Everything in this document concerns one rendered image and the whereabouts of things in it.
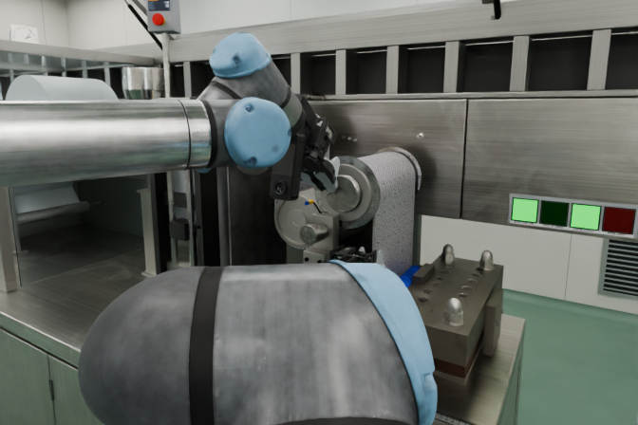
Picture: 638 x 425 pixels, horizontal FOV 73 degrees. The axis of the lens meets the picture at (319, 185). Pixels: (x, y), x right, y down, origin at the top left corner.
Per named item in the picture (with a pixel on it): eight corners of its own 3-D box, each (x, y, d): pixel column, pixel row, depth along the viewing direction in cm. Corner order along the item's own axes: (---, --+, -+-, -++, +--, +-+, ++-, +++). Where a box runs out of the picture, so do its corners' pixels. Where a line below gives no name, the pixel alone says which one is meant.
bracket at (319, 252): (302, 360, 91) (301, 217, 85) (318, 345, 96) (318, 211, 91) (323, 367, 88) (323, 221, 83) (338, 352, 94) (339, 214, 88)
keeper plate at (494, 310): (481, 354, 91) (485, 304, 89) (491, 333, 100) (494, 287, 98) (495, 357, 90) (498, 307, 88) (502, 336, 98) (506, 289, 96)
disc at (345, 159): (314, 224, 93) (313, 155, 90) (316, 223, 93) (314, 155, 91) (379, 232, 85) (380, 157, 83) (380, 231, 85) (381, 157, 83)
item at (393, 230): (370, 304, 89) (372, 216, 86) (409, 268, 109) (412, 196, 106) (373, 304, 89) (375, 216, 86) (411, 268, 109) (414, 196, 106)
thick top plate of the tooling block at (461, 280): (381, 342, 84) (382, 313, 83) (439, 275, 118) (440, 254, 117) (465, 367, 76) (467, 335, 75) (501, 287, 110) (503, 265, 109)
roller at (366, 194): (319, 217, 91) (318, 163, 89) (370, 196, 113) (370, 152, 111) (370, 224, 85) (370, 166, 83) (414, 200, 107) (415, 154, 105)
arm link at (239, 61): (192, 65, 60) (230, 23, 62) (235, 116, 68) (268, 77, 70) (226, 77, 55) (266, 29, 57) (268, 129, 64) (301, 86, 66)
